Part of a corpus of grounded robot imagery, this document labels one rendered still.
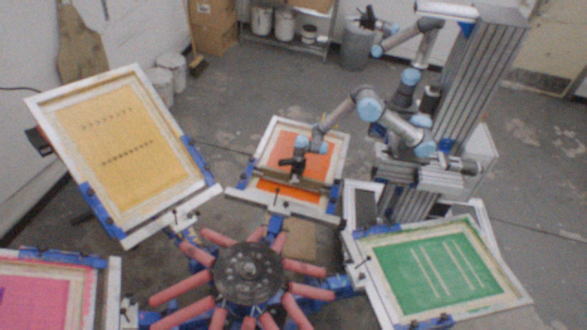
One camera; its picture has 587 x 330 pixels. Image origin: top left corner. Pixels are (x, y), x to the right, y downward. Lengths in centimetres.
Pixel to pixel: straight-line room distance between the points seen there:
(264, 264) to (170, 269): 163
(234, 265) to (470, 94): 164
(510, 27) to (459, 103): 47
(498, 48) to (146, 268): 276
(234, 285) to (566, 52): 545
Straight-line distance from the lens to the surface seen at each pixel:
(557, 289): 411
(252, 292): 170
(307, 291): 188
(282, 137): 285
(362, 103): 206
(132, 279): 332
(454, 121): 263
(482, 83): 251
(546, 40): 622
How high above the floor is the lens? 282
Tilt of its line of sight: 44 degrees down
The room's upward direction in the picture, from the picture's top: 9 degrees clockwise
